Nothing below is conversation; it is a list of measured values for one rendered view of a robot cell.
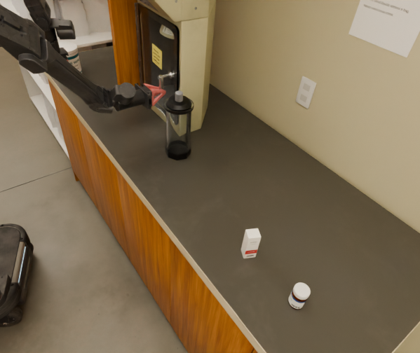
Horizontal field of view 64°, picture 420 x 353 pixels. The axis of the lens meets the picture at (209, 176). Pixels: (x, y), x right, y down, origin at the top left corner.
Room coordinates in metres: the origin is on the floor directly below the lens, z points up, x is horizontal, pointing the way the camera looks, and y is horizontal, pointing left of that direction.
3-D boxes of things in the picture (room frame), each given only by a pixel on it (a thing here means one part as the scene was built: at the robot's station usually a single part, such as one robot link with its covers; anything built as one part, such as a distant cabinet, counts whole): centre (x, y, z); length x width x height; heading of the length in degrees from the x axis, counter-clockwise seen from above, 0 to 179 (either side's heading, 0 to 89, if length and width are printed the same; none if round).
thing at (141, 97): (1.10, 0.30, 1.14); 0.10 x 0.07 x 0.07; 41
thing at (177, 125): (1.05, 0.14, 1.06); 0.11 x 0.11 x 0.21
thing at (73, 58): (1.61, 0.79, 1.02); 0.13 x 0.13 x 0.15
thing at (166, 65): (1.28, 0.25, 1.19); 0.30 x 0.01 x 0.40; 40
